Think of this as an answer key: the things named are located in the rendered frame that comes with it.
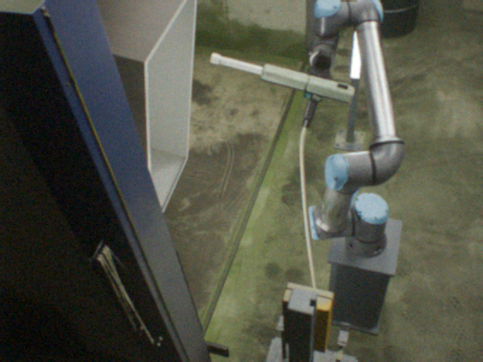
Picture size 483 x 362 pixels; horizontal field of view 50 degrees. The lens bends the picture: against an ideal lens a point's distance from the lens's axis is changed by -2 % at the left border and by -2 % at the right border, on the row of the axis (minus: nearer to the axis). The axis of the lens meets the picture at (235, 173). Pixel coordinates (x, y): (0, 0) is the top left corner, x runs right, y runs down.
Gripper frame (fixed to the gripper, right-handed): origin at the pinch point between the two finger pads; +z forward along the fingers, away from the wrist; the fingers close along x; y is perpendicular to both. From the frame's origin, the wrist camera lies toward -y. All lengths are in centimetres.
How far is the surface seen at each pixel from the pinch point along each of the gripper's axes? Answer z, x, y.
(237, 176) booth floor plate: -85, 29, 163
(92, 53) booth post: 58, 48, -47
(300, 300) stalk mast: 79, -7, -10
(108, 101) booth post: 59, 45, -35
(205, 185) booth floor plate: -73, 48, 167
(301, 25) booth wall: -217, 15, 126
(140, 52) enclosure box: -6, 64, 6
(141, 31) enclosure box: -17, 68, 6
